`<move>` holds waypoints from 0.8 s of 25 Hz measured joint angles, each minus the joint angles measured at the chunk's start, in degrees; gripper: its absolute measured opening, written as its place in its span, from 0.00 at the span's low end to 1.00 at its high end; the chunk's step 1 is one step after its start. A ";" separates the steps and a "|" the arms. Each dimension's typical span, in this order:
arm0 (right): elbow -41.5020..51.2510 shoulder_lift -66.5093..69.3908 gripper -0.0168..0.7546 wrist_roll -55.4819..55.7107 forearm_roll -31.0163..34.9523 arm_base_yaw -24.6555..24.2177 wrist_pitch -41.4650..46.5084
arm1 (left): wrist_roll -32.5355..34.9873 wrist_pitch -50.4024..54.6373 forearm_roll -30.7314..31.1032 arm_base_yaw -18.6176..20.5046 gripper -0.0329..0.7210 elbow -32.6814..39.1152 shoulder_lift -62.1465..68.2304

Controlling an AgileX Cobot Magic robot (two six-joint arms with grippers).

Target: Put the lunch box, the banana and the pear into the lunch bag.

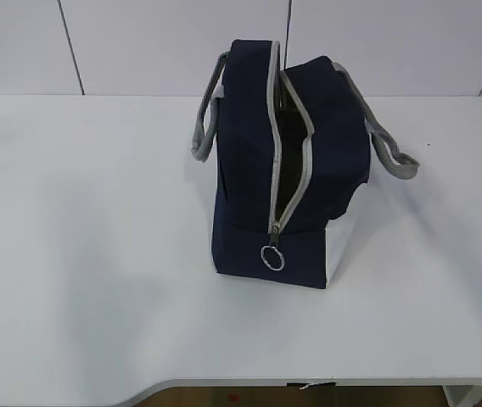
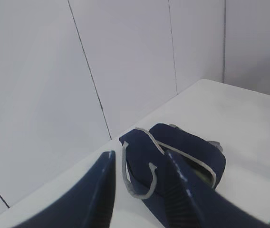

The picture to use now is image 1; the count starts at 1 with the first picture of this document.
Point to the navy blue lunch bag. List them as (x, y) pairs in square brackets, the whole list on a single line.
[(293, 150)]

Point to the black tape on table edge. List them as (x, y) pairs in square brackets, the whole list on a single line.
[(306, 385)]

